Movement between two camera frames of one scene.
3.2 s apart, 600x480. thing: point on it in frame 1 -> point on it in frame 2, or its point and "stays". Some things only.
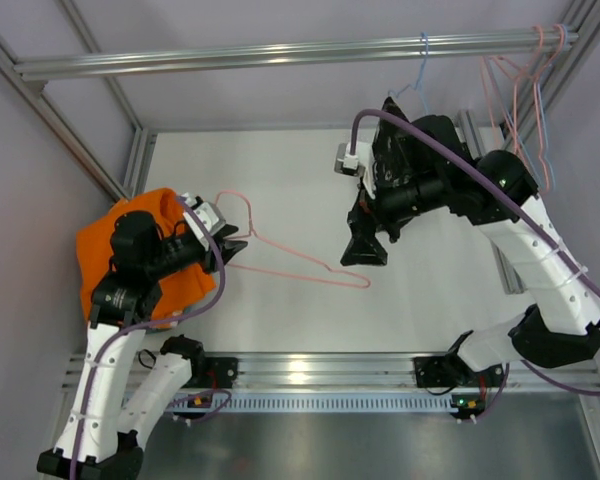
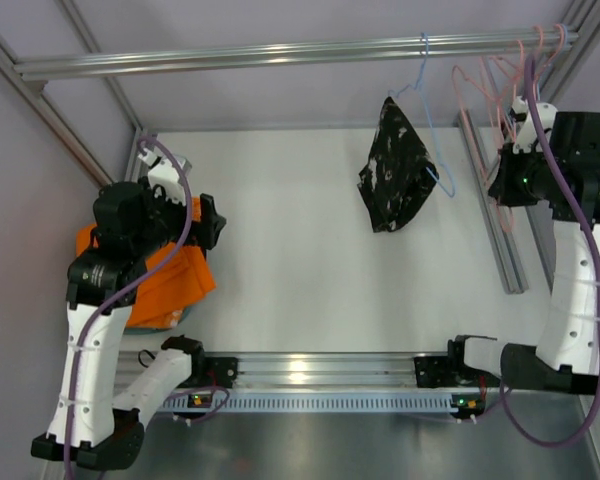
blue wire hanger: x=419 y=81 stays
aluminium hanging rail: x=491 y=43 stays
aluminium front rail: x=353 y=374 stays
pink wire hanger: x=290 y=250 -> x=505 y=212
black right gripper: x=368 y=209 -> x=503 y=176
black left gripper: x=216 y=252 -> x=207 y=221
